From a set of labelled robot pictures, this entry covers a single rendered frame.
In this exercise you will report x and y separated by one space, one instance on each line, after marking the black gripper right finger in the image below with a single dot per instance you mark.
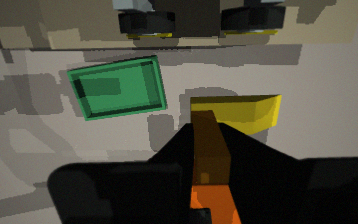
271 187

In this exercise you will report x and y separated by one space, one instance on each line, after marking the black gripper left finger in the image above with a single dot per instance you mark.
160 186

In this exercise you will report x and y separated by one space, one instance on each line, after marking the green tray floor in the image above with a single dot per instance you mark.
120 87

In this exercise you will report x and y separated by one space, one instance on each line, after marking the green tray rim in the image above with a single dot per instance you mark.
82 101

